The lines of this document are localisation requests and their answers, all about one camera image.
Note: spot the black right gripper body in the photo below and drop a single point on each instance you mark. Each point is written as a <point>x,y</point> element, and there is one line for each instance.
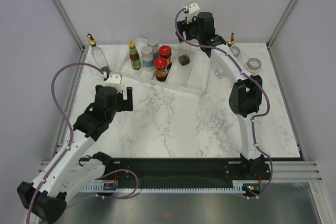
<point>191,31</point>

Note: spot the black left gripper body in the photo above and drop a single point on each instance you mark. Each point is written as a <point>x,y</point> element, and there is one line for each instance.
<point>121,105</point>

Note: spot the square dark sauce bottle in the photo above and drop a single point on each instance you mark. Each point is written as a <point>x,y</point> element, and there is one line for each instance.
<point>184,53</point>

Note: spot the green label sauce bottle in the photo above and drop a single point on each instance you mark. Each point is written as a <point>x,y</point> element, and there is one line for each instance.
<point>134,56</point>

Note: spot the blue label seasoning jar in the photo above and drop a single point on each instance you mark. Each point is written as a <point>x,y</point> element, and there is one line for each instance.
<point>153,43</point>

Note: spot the red lid sauce jar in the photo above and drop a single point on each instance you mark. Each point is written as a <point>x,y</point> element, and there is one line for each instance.
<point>160,64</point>

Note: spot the blue label spice jar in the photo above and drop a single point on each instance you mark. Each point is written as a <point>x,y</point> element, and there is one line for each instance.
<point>148,58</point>

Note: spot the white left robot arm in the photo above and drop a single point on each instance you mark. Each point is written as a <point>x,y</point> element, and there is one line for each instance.
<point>47,196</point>

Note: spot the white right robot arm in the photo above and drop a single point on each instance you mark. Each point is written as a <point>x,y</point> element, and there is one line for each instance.
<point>248,100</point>

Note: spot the round glass oil bottle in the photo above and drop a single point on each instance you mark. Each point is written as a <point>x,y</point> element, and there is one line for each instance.
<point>98,55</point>

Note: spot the square clear glass bottle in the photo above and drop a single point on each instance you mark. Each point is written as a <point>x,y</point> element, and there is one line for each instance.
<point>235,51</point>

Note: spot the open glass jar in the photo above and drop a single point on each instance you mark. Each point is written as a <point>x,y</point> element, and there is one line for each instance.
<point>253,65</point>

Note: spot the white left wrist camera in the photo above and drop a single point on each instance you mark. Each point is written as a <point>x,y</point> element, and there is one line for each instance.
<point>113,80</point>

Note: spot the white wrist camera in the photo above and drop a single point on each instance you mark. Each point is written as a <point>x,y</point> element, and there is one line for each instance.
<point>191,12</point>
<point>113,80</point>

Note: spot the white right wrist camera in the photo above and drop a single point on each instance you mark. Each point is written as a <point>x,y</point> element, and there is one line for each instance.
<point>191,12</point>

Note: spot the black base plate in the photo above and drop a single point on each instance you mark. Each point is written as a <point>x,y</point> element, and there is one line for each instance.
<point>159,173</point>

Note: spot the right aluminium frame post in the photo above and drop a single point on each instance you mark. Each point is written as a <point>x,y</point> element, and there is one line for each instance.
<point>288,10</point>

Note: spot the aluminium frame post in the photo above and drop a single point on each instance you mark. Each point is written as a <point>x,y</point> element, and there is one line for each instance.
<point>65,18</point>
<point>288,10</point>

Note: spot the left aluminium frame post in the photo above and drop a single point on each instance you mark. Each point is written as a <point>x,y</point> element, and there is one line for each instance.
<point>65,18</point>

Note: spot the white cable duct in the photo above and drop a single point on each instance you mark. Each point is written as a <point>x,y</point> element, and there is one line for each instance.
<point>101,187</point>

